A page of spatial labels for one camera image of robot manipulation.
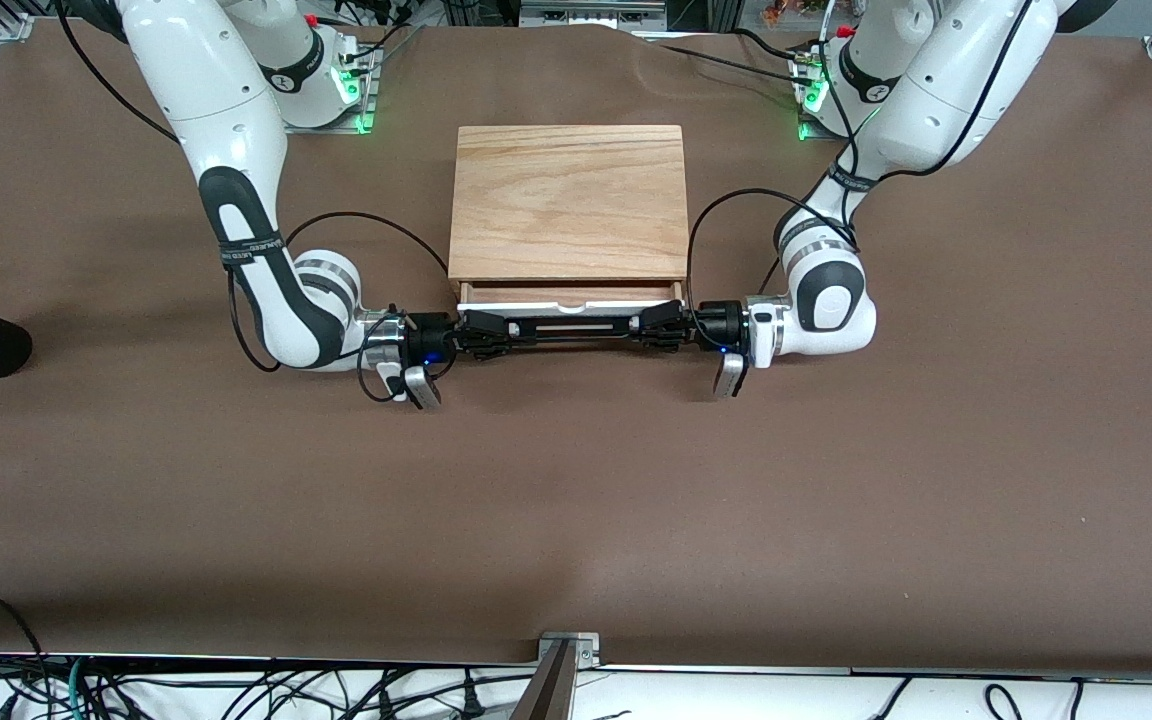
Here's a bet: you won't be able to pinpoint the white drawer with black handle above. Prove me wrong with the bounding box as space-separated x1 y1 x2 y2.
456 281 686 344

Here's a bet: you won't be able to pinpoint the light wooden drawer cabinet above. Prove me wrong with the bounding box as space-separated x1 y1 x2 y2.
447 125 692 297

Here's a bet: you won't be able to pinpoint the brown paper table cover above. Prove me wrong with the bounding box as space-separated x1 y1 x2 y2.
0 18 1152 671

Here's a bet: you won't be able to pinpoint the grey electronics box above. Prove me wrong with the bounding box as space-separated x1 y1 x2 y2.
519 0 669 32

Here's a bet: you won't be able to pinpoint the orange background clutter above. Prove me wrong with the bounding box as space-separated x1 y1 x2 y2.
761 0 839 29

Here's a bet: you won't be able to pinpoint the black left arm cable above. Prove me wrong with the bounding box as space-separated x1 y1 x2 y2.
686 0 1033 307

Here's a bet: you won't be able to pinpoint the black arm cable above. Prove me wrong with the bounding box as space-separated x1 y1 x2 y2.
54 0 453 403
686 0 1033 307

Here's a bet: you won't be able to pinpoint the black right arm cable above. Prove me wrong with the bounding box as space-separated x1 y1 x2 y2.
54 0 453 403

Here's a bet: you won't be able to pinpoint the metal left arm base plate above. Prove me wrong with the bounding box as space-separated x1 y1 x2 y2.
794 48 877 144

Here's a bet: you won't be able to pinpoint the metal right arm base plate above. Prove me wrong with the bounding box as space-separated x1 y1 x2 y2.
276 48 378 135

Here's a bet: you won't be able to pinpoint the long black table cable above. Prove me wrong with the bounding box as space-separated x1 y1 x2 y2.
636 36 805 79

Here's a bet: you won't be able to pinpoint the short black table cable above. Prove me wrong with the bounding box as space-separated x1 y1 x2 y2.
731 28 805 59

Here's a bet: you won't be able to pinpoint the black base connector cables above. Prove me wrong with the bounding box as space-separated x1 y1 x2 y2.
334 0 429 76

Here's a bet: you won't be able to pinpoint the small metal clamp bracket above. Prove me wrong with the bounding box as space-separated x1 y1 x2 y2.
536 632 603 672

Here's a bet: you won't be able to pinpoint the dark metal mount bar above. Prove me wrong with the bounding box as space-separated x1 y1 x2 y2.
508 640 577 720

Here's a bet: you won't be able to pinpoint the teal floor cable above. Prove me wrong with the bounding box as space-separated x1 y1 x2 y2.
61 658 92 720

